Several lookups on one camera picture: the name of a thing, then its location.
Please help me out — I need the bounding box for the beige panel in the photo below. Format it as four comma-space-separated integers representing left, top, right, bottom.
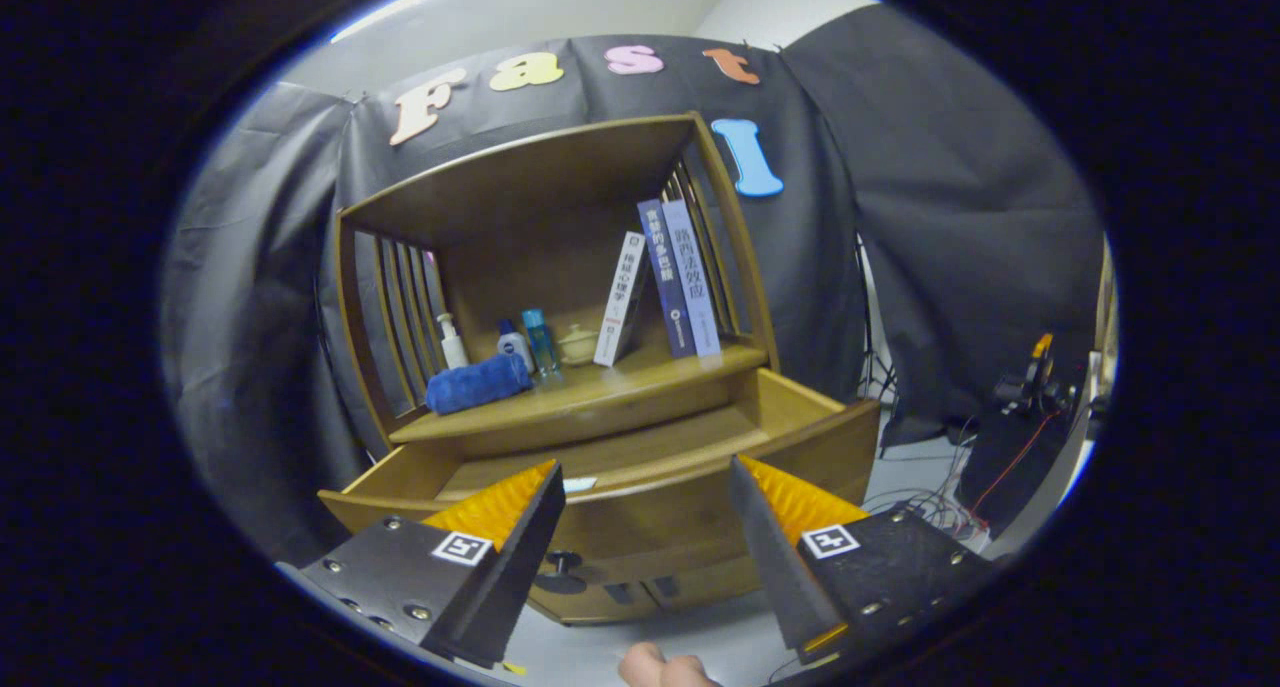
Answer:
1093, 237, 1118, 438

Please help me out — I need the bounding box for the tangle of cables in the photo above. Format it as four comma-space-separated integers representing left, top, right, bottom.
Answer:
865, 437, 991, 540

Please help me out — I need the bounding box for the white bottle with blue cap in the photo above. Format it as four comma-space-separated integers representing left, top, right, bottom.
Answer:
497, 318, 536, 373

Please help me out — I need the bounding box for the wooden drawer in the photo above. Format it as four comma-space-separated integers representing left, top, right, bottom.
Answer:
317, 367, 883, 598

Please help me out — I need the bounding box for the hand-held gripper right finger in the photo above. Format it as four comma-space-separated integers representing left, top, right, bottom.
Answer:
729, 455, 1001, 665

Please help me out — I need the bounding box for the wooden cabinet door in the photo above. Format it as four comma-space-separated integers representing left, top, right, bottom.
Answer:
530, 579, 651, 626
640, 555, 763, 609

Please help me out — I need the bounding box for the beige lidded teacup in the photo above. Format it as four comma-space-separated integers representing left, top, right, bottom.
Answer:
557, 324, 599, 367

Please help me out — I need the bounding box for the white book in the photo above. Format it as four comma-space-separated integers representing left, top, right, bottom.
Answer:
594, 231, 651, 368

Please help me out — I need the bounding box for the dark blue book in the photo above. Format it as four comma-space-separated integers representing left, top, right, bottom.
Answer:
637, 199, 697, 359

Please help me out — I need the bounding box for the pale purple book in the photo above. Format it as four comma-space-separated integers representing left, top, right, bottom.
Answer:
661, 199, 723, 358

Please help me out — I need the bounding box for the clear blue bottle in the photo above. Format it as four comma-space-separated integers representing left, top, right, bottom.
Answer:
521, 309, 561, 378

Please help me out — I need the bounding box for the white pump bottle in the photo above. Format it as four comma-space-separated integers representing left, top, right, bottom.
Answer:
436, 313, 470, 371

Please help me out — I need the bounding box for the blue towel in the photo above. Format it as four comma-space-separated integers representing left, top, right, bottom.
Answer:
425, 353, 534, 416

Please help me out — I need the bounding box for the wooden cabinet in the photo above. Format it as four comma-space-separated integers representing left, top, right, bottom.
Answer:
317, 112, 883, 626

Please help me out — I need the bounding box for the black and orange device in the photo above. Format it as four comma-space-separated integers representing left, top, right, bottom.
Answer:
993, 332, 1076, 418

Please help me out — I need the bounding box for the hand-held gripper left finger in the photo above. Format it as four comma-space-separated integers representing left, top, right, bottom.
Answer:
275, 459, 566, 668

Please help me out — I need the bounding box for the black tripod stand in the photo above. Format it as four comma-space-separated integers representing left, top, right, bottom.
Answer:
855, 232, 901, 400

